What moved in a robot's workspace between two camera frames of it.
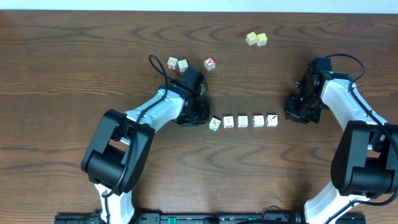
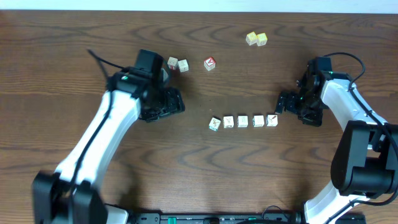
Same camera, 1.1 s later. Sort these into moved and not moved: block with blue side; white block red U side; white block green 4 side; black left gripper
Moved: black left gripper
Not moved: white block green 4 side; white block red U side; block with blue side
